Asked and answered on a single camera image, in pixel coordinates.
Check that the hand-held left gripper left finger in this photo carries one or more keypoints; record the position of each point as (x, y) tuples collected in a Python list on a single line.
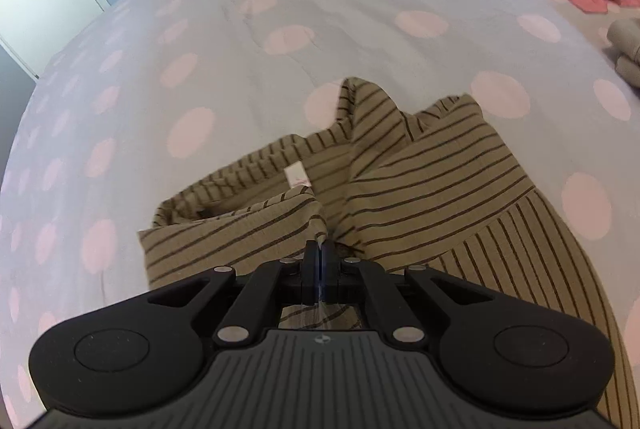
[(311, 271)]

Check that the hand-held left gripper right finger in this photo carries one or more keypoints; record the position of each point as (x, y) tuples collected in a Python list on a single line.
[(328, 271)]

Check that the tan striped button shirt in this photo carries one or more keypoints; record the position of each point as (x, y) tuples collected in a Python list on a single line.
[(425, 189)]

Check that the polka dot bed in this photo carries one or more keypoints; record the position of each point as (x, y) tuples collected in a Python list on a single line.
[(200, 34)]

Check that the beige folded cloth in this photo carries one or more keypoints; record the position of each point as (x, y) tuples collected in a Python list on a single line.
[(627, 39)]

